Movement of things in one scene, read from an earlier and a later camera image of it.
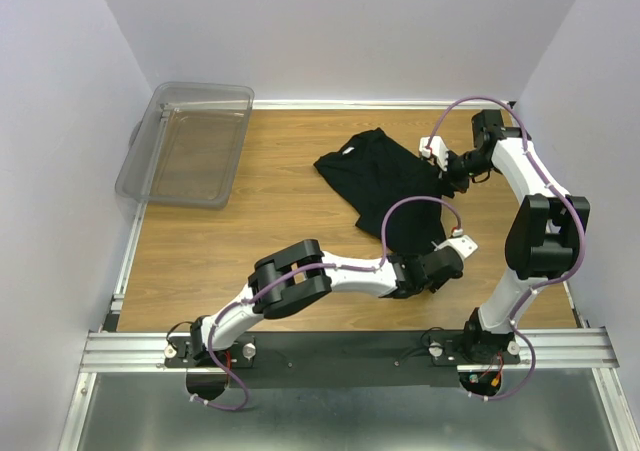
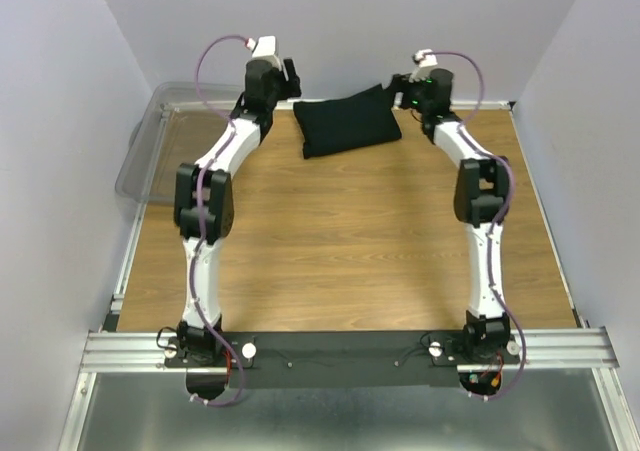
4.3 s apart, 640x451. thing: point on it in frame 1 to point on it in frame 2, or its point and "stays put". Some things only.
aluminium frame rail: [110, 351] stays put
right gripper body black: [460, 168] to [411, 91]
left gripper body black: [432, 287] to [283, 89]
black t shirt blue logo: [374, 170] to [347, 123]
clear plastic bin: [188, 145] stays put
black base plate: [340, 360] stays put
